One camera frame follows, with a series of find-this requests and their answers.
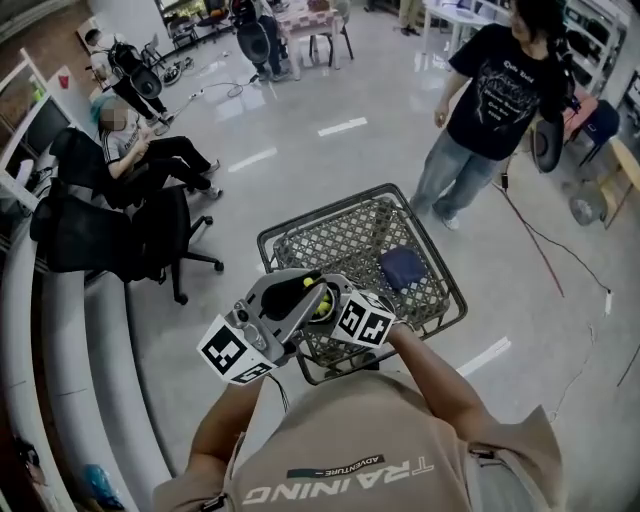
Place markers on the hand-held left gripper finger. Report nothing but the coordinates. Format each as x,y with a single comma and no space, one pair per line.
280,276
295,322

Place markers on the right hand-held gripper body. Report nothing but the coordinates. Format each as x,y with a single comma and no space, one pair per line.
362,320

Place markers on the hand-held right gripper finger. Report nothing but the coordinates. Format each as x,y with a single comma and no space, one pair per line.
341,285

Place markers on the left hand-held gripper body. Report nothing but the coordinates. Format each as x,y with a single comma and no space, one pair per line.
235,350

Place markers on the person's right forearm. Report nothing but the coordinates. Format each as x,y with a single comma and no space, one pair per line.
435,380

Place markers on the person's left forearm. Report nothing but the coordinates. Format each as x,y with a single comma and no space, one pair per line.
225,420

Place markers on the dark blue cloth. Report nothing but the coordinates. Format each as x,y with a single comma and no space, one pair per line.
402,270

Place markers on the person's beige t-shirt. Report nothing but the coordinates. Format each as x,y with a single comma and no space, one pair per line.
360,450

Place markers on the grey curved bench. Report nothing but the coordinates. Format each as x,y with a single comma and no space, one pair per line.
75,350

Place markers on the black office chair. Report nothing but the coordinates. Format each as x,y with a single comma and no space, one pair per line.
100,235
80,160

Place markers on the blue plastic bag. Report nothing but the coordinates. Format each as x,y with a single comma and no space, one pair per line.
102,487

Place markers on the black metal chair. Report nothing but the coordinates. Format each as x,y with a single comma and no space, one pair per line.
325,47

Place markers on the black oval backpack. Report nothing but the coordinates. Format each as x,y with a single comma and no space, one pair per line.
146,82
547,145
254,42

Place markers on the white power strip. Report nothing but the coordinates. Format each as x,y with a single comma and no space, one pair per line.
608,303

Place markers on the table with checkered cloth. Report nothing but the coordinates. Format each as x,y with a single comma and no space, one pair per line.
305,20

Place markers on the black computer monitor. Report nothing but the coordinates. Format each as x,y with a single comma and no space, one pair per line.
47,122

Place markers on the white table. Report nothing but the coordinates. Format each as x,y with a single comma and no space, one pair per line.
455,17

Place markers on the white partition desk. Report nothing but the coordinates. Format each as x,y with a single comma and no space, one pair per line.
30,125

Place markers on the wooden bench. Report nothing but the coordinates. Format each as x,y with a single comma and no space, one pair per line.
622,170

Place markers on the dark blue chair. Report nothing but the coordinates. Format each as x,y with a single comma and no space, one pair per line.
602,122

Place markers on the white storage shelf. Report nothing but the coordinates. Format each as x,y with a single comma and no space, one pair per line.
595,40

